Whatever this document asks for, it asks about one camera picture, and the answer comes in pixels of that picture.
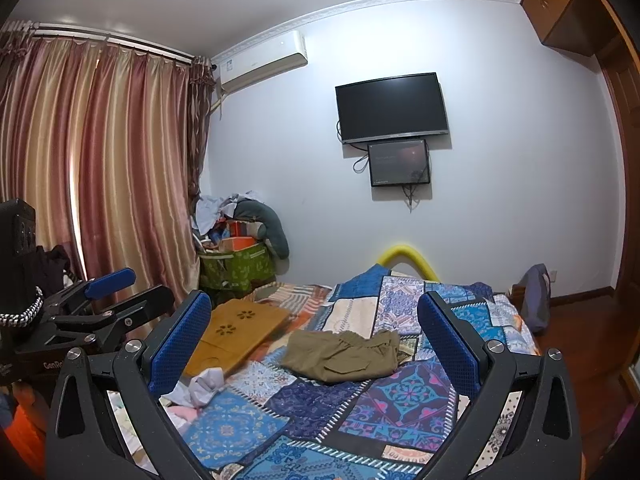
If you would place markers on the wooden door frame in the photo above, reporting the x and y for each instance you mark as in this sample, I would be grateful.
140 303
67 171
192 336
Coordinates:
622 90

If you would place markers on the pile of light clothes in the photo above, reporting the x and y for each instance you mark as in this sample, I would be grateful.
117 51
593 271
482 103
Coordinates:
177 412

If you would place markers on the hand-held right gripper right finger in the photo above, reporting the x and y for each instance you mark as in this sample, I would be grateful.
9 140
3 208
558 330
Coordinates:
445 330

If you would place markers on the yellow foam tube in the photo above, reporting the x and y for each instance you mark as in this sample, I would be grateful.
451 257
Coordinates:
405 252

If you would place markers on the curtain rail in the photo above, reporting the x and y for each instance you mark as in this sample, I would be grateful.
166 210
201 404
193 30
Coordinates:
115 42

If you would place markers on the small black wall monitor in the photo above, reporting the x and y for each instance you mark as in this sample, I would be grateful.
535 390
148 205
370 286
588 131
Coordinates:
399 162

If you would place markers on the blue patchwork blanket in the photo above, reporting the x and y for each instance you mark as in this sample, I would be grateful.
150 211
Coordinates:
310 410

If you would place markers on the grey long pillow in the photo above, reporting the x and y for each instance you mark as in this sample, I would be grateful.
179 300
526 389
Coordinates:
275 232

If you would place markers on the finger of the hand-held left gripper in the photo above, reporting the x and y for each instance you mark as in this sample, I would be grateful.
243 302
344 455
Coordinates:
145 302
112 280

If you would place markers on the wooden lap desk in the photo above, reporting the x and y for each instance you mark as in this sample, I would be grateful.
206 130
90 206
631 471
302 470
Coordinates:
235 330

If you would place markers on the orange cloth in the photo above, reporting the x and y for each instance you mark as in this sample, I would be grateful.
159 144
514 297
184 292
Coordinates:
30 435

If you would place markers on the dark cloth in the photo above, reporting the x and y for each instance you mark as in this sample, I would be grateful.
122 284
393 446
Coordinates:
55 265

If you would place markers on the green fabric storage bag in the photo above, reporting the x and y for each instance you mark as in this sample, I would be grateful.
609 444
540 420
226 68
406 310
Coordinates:
235 270

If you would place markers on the wooden wall cabinet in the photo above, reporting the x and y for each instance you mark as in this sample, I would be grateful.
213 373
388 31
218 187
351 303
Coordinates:
560 0

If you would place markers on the striped pink curtain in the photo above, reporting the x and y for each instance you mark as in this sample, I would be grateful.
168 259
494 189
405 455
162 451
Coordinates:
100 160

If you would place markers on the grey backpack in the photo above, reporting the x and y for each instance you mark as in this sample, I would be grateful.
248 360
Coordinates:
535 300

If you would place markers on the black wall television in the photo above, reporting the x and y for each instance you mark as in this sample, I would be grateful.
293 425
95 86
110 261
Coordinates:
390 107

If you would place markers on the white air conditioner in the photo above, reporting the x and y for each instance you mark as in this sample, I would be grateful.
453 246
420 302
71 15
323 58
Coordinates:
260 62

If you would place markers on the crumpled white cloth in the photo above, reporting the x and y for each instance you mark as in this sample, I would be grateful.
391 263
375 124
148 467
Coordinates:
205 387

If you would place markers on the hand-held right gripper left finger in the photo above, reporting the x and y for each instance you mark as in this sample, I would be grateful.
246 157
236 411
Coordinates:
185 330

